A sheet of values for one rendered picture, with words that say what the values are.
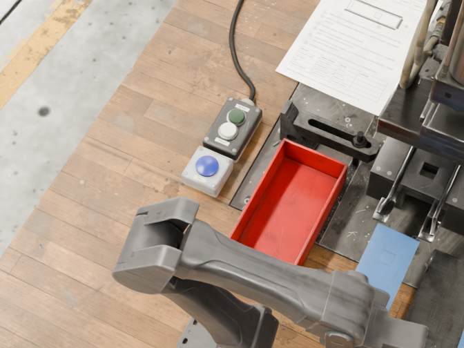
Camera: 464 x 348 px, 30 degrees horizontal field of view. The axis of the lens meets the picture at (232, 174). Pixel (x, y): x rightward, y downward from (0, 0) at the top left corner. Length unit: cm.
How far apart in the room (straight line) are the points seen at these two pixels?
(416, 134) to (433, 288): 27
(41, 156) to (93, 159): 110
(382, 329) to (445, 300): 35
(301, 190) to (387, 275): 24
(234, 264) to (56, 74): 187
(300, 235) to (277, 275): 45
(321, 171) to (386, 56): 28
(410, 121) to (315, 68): 38
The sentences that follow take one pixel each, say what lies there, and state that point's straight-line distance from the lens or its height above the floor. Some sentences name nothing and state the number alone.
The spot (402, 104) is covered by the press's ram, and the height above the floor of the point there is 114.
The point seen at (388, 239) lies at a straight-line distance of 137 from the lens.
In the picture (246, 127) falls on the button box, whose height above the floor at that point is 93.
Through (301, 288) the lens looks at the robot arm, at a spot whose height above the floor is 128.
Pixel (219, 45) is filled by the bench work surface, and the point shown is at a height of 90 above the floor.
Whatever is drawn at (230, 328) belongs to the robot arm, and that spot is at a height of 111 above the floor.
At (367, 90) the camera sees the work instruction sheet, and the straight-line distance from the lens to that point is 161.
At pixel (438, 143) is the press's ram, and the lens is 129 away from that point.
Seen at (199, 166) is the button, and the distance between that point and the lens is 148.
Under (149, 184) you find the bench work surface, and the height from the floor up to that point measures 90.
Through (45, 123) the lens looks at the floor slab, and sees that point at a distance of 271.
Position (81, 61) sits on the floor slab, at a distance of 282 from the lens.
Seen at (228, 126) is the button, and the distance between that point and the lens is 152.
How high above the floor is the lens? 223
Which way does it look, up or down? 61 degrees down
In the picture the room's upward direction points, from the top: 4 degrees counter-clockwise
